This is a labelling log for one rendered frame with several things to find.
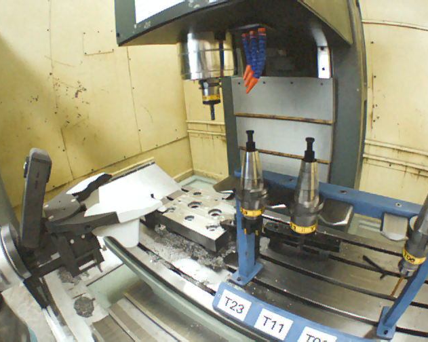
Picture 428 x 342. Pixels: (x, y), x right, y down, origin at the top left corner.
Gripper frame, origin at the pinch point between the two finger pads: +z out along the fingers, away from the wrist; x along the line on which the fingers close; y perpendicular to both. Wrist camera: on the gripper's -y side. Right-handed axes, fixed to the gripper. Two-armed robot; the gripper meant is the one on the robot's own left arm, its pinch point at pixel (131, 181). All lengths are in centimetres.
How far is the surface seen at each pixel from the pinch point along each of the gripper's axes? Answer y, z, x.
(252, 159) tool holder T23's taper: 1.8, 19.5, 6.6
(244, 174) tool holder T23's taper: 4.8, 18.7, 5.3
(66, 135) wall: 6, 15, -117
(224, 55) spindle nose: -18.0, 33.0, -9.2
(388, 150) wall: 24, 120, 29
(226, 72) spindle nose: -13.5, 33.3, -9.3
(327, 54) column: -21, 80, 3
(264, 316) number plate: 35.6, 13.5, 14.2
